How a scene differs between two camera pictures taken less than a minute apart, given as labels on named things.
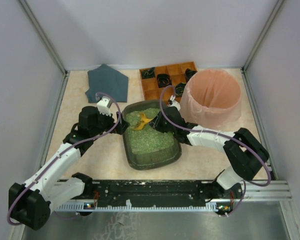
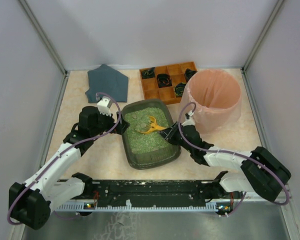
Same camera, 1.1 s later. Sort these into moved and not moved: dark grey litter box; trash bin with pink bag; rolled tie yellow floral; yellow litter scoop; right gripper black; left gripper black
Moved: yellow litter scoop; right gripper black
Not moved: trash bin with pink bag; left gripper black; dark grey litter box; rolled tie yellow floral
